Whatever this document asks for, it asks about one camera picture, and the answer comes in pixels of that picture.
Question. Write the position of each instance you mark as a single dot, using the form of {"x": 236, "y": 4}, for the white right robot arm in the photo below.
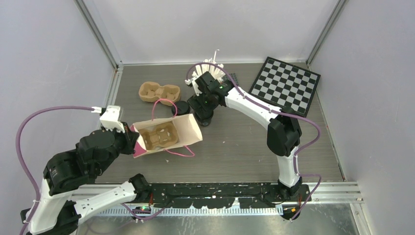
{"x": 283, "y": 130}

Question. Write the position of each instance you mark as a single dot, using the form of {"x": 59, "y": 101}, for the pink paper gift bag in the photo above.
{"x": 188, "y": 131}

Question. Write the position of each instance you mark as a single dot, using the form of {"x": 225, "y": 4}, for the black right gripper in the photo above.
{"x": 195, "y": 101}

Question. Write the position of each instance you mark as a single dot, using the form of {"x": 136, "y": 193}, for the black white chessboard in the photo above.
{"x": 285, "y": 85}

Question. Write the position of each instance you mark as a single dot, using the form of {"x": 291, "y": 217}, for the orange black small device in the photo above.
{"x": 235, "y": 79}

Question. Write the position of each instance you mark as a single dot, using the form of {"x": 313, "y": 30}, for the black paper coffee cup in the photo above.
{"x": 180, "y": 108}

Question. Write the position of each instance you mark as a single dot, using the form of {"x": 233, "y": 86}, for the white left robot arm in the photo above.
{"x": 54, "y": 212}

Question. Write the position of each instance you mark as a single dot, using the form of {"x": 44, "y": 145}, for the brown cardboard cup carrier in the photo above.
{"x": 159, "y": 136}

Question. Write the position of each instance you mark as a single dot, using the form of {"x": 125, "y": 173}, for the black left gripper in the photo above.
{"x": 131, "y": 138}

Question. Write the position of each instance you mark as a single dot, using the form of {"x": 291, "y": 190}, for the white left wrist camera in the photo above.
{"x": 110, "y": 118}

